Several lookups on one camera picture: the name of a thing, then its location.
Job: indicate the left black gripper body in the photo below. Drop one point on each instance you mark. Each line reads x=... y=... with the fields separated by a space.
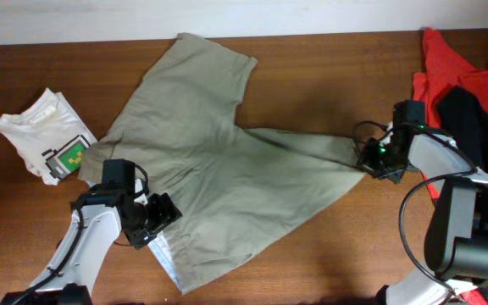
x=159 y=216

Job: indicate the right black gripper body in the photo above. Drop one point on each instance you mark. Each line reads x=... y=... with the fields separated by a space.
x=374 y=158

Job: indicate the khaki shorts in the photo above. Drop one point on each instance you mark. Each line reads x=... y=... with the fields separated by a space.
x=238 y=190

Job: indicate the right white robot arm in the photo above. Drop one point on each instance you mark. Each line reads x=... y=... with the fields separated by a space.
x=456 y=241

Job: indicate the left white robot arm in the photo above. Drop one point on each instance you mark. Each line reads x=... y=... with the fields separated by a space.
x=98 y=219

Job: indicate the red garment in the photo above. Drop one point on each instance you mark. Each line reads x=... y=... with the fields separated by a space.
x=445 y=69

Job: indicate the white folded graphic t-shirt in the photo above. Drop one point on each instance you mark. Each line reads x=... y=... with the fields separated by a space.
x=50 y=136

